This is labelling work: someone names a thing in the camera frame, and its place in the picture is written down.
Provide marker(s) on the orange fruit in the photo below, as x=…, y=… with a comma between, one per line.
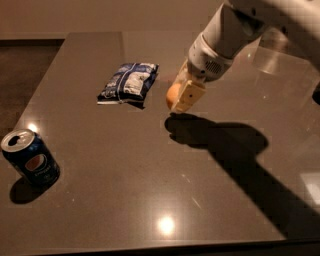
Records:
x=172, y=94

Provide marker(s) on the blue Pepsi soda can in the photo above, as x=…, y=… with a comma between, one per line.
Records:
x=28, y=154

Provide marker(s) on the clear dispenser with grey base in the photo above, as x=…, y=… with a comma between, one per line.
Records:
x=270, y=51

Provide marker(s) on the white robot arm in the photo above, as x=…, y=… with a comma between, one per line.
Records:
x=236, y=24

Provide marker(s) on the blue white chip bag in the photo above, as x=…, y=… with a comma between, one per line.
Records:
x=130, y=83

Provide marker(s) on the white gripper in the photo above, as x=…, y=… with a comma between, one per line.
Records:
x=204, y=63

